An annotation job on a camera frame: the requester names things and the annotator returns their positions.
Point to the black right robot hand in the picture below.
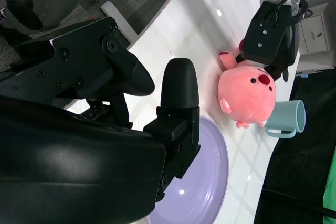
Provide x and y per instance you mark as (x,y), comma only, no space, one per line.
(78,155)

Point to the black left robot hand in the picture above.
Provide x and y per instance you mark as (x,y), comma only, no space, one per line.
(288,48)

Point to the pink plush doll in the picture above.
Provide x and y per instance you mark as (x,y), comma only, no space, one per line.
(244,95)

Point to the purple plastic plate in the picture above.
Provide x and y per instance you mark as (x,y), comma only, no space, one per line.
(199,195)

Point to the white cabinet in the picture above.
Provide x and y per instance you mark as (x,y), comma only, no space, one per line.
(315,32)

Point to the teal plastic mug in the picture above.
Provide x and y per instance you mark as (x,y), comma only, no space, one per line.
(283,115)

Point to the black backdrop cloth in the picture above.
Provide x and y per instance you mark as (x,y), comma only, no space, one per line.
(302,169)

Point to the white table leg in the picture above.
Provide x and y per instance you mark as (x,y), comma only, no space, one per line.
(120,22)

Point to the green cloth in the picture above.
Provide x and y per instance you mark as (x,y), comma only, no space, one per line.
(330,197)

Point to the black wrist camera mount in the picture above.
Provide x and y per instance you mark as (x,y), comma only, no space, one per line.
(262,35)

